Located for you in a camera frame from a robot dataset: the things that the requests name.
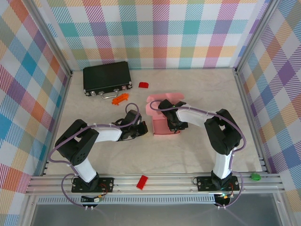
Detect pink paper box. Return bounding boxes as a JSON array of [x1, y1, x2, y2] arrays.
[[145, 93, 185, 137]]

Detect orange toy brick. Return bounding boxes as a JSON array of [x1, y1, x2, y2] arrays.
[[111, 92, 130, 106]]

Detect black hard case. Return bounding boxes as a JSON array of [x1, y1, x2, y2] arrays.
[[82, 61, 134, 99]]

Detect red rectangular brick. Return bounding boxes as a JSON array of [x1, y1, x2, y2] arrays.
[[136, 175, 149, 190]]

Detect right small connector board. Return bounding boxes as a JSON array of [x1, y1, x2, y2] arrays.
[[215, 192, 235, 205]]

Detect small connector board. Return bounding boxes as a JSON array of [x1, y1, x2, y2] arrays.
[[81, 193, 105, 203], [215, 192, 235, 205]]

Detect left small connector board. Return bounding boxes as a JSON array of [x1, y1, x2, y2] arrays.
[[81, 193, 105, 203]]

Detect grey metal sheet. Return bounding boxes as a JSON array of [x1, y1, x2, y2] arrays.
[[30, 193, 289, 226]]

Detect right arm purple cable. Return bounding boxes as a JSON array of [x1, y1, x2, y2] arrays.
[[150, 100, 247, 209]]

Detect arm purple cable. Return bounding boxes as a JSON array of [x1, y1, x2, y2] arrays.
[[150, 100, 247, 209], [48, 103, 142, 209]]

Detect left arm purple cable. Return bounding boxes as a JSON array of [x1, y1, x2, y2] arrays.
[[48, 103, 142, 209]]

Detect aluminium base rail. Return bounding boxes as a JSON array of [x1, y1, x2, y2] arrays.
[[25, 173, 285, 196]]

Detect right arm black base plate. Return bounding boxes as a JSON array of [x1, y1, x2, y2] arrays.
[[196, 175, 240, 192]]

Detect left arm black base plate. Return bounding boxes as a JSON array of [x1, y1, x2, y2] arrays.
[[71, 177, 115, 193]]

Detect slotted grey cable duct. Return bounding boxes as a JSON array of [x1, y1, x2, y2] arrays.
[[37, 194, 216, 205]]

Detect left aluminium side rail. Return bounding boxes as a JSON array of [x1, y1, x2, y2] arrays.
[[41, 70, 73, 176]]

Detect aluminium side rail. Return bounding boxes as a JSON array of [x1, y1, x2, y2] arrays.
[[234, 68, 270, 174], [41, 70, 73, 176]]

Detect right aluminium side rail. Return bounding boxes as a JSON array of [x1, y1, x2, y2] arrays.
[[234, 68, 270, 174]]

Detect left aluminium frame post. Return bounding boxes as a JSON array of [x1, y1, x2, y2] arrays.
[[27, 0, 73, 75]]

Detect aluminium frame post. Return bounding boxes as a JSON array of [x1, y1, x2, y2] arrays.
[[234, 0, 279, 71], [27, 0, 73, 75]]

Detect right aluminium frame post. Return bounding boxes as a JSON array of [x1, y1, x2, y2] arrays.
[[234, 0, 279, 71]]

